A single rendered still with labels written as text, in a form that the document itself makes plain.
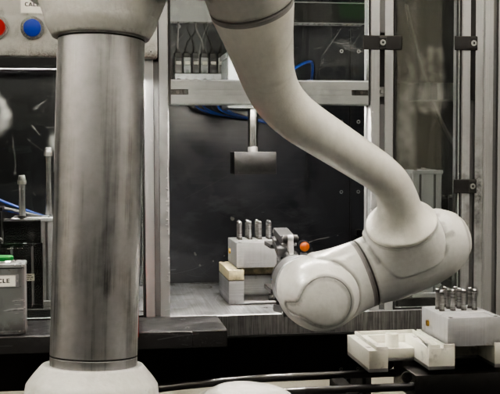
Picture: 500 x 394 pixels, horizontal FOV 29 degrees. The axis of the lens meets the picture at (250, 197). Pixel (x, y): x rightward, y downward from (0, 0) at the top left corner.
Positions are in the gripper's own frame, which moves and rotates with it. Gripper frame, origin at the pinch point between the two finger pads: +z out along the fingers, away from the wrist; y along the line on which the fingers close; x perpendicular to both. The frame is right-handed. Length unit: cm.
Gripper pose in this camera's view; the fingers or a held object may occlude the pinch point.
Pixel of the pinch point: (275, 266)
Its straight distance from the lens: 174.9
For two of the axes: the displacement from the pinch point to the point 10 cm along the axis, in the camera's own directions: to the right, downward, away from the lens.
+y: 0.0, -10.0, -0.5
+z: -1.5, -0.5, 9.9
